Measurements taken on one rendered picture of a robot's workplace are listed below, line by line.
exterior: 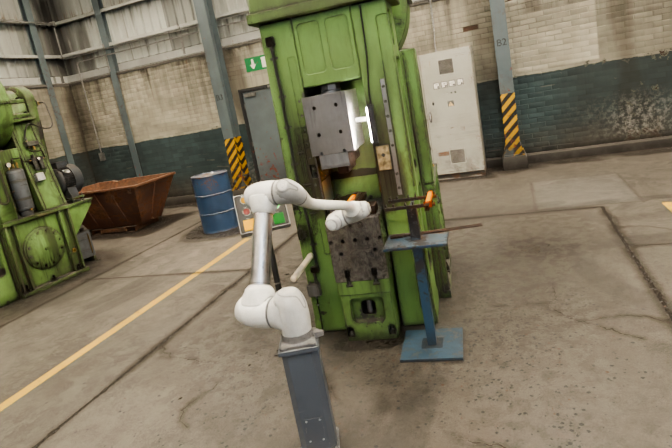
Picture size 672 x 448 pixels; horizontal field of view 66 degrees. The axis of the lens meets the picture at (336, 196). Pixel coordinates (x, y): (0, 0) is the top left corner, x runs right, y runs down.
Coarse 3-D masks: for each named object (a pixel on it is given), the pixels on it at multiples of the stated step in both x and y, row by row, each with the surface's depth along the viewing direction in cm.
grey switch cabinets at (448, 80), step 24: (456, 48) 811; (432, 72) 829; (456, 72) 818; (432, 96) 838; (456, 96) 827; (432, 120) 847; (456, 120) 836; (480, 120) 873; (432, 144) 857; (456, 144) 845; (480, 144) 834; (456, 168) 854; (480, 168) 843
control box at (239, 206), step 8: (240, 200) 350; (240, 208) 348; (248, 208) 349; (280, 208) 351; (240, 216) 346; (248, 216) 347; (288, 216) 350; (240, 224) 344; (280, 224) 347; (288, 224) 349; (240, 232) 343; (248, 232) 343
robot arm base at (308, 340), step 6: (312, 330) 255; (318, 330) 256; (282, 336) 253; (300, 336) 249; (306, 336) 250; (312, 336) 253; (318, 336) 255; (282, 342) 253; (288, 342) 250; (294, 342) 249; (300, 342) 249; (306, 342) 249; (312, 342) 249; (282, 348) 248; (288, 348) 248; (294, 348) 248
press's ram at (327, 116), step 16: (320, 96) 339; (336, 96) 337; (352, 96) 359; (304, 112) 344; (320, 112) 342; (336, 112) 339; (352, 112) 352; (320, 128) 344; (336, 128) 342; (352, 128) 344; (320, 144) 347; (336, 144) 344; (352, 144) 342
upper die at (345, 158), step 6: (324, 156) 348; (330, 156) 347; (336, 156) 346; (342, 156) 346; (348, 156) 345; (354, 156) 364; (324, 162) 349; (330, 162) 348; (336, 162) 347; (342, 162) 346; (348, 162) 346; (324, 168) 350
